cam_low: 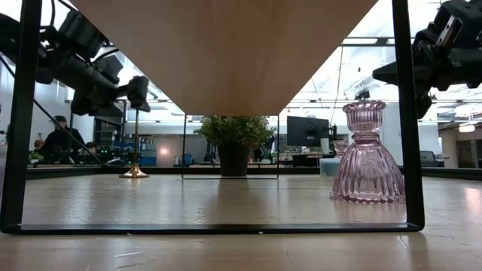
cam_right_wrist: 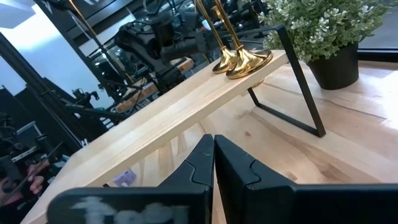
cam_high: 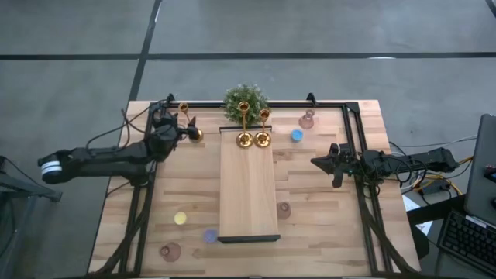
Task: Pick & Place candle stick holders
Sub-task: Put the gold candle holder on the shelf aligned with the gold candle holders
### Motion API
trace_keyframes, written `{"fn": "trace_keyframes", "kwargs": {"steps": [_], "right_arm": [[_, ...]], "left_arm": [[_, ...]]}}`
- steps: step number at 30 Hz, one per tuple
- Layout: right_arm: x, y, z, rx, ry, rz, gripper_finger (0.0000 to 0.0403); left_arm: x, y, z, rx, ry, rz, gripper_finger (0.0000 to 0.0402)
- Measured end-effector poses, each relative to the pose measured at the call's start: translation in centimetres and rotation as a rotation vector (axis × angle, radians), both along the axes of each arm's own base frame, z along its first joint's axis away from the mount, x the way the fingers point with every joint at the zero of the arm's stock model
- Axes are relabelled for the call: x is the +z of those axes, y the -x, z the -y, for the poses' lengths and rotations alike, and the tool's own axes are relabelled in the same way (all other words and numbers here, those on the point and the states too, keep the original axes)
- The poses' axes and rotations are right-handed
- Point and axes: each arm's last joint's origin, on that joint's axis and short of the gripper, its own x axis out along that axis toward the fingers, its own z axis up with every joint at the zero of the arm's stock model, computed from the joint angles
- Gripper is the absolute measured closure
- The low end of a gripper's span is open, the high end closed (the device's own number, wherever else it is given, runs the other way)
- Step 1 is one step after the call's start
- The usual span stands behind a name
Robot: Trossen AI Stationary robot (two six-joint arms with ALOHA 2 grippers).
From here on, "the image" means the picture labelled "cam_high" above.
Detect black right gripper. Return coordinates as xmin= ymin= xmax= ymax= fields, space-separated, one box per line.
xmin=310 ymin=142 xmax=365 ymax=189

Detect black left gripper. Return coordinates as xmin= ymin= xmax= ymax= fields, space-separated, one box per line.
xmin=146 ymin=112 xmax=199 ymax=162

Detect gold candlestick holder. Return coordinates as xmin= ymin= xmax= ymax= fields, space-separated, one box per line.
xmin=236 ymin=101 xmax=255 ymax=149
xmin=253 ymin=108 xmax=273 ymax=149
xmin=178 ymin=102 xmax=205 ymax=143

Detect pink glass vase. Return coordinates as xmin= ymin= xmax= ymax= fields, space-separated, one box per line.
xmin=159 ymin=241 xmax=182 ymax=264
xmin=275 ymin=201 xmax=292 ymax=221
xmin=298 ymin=108 xmax=316 ymax=130

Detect purple candle cup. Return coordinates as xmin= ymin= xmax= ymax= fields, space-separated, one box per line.
xmin=202 ymin=228 xmax=219 ymax=245

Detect green potted plant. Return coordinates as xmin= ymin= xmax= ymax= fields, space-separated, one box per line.
xmin=223 ymin=83 xmax=270 ymax=127

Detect wooden riser shelf black legs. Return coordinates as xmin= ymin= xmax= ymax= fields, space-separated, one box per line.
xmin=216 ymin=124 xmax=281 ymax=244

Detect white paper sheet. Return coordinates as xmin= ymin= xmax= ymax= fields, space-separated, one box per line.
xmin=401 ymin=193 xmax=434 ymax=237

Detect black power box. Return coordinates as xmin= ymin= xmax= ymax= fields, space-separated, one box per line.
xmin=421 ymin=180 xmax=453 ymax=197

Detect grey laptop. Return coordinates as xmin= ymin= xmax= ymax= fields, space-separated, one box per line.
xmin=463 ymin=112 xmax=496 ymax=228

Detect black keyboard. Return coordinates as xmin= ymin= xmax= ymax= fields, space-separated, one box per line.
xmin=436 ymin=208 xmax=496 ymax=277

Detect dark metal stand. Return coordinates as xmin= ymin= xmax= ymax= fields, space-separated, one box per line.
xmin=0 ymin=154 xmax=64 ymax=279

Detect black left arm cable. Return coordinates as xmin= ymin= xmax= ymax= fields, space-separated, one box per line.
xmin=84 ymin=101 xmax=171 ymax=150

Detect white cable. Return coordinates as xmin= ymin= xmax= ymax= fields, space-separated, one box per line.
xmin=389 ymin=134 xmax=478 ymax=150

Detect yellow cable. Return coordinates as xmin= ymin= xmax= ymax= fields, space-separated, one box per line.
xmin=412 ymin=154 xmax=474 ymax=197

